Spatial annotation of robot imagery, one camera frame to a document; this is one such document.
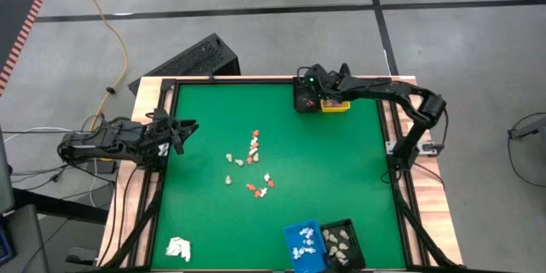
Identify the silver metal bracket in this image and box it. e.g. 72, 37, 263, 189
385, 140, 445, 157

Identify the green table mat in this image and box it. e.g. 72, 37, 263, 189
151, 83, 406, 270

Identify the black floor beam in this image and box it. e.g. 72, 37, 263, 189
12, 187, 110, 225

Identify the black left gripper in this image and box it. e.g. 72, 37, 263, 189
146, 107, 200, 156

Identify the yellow floor cable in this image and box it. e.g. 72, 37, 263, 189
67, 0, 130, 131

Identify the grey monitor panel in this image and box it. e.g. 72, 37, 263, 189
0, 127, 16, 214

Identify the black orange striped floor mat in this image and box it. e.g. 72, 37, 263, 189
0, 0, 45, 95

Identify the black plastic basket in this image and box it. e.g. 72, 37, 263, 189
320, 218, 368, 272
293, 77, 322, 114

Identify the blue plastic basket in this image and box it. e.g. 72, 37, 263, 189
283, 219, 330, 273

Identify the crumpled white paper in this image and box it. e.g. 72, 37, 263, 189
165, 235, 192, 263

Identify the yellow plastic basket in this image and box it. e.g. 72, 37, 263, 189
319, 98, 351, 113

